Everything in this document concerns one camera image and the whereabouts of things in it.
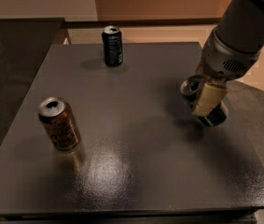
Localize black soda can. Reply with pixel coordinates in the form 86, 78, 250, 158
102, 25, 123, 67

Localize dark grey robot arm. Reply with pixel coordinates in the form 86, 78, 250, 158
192, 0, 264, 117

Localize beige taped gripper finger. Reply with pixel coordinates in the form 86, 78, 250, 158
192, 83, 228, 117

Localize green soda can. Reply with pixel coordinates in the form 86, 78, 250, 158
180, 75, 229, 127

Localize orange-brown soda can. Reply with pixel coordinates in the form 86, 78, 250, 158
38, 97, 80, 151

